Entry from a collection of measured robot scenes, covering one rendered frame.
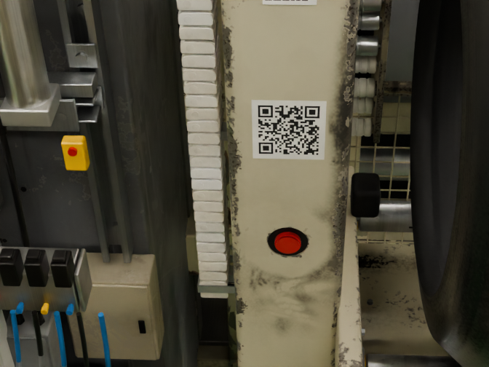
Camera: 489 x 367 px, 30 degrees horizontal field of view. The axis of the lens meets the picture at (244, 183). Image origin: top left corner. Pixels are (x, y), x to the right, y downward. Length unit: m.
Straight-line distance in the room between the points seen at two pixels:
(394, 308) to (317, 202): 0.36
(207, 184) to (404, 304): 0.44
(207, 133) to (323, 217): 0.16
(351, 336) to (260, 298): 0.12
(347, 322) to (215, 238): 0.19
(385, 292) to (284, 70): 0.54
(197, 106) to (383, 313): 0.50
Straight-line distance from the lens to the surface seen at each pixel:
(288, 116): 0.93
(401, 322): 1.31
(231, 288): 1.11
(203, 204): 1.03
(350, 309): 1.13
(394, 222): 1.30
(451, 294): 0.91
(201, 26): 0.89
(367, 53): 1.36
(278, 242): 1.04
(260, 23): 0.87
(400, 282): 1.36
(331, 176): 0.98
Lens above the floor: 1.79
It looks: 40 degrees down
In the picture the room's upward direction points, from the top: 2 degrees counter-clockwise
